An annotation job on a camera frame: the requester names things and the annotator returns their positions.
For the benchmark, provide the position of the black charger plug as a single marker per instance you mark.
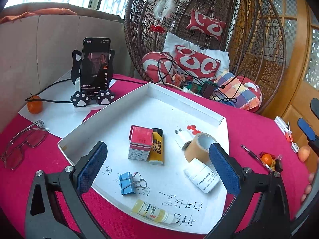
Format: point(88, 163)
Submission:
point(278, 164)

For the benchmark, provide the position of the red white back cushion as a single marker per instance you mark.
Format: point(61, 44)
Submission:
point(197, 64)

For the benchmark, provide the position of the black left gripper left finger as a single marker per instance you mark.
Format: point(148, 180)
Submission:
point(44, 217)

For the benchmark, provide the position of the black power adapter on chair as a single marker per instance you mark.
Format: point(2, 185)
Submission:
point(207, 89)

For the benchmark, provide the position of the black cat paw phone stand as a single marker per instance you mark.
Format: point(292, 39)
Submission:
point(80, 98)

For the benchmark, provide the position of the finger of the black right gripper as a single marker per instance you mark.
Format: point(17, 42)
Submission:
point(306, 129)

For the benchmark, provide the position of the white cardboard tray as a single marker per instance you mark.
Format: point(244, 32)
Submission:
point(157, 168)

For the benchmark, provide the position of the wicker hanging egg chair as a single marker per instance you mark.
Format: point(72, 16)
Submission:
point(211, 37)

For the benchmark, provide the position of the small yellow dropper bottle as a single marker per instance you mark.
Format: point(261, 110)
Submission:
point(153, 212)

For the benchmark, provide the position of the black silver pen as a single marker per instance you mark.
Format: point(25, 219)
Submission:
point(254, 156)

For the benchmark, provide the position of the white pill bottle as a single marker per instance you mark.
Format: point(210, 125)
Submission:
point(202, 176)

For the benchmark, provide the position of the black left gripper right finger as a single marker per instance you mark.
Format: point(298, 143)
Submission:
point(271, 218)

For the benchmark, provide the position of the eyeglasses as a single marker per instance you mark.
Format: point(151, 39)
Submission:
point(30, 137)

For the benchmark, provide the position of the blue binder clip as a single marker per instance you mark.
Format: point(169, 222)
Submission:
point(128, 182)

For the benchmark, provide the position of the red white headrest pillow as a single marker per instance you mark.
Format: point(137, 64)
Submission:
point(207, 25)

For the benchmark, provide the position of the red white medicine box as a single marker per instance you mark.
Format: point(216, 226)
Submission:
point(141, 142)

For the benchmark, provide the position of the brown packing tape roll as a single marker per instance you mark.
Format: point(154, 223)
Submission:
point(199, 148)

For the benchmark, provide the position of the plaid colourful cushion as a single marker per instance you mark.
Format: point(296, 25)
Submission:
point(239, 92)

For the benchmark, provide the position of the wooden door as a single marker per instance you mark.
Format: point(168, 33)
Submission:
point(297, 88)

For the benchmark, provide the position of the black smartphone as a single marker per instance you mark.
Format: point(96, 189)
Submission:
point(94, 73)

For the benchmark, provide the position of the small orange tangerine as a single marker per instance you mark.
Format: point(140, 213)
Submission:
point(267, 159)

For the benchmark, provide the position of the person right hand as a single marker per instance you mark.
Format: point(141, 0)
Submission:
point(308, 188)

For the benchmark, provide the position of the yellow black lighter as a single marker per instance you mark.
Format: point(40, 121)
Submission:
point(156, 155)
point(273, 165)

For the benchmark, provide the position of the red slim lighter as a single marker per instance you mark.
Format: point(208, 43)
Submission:
point(262, 153)

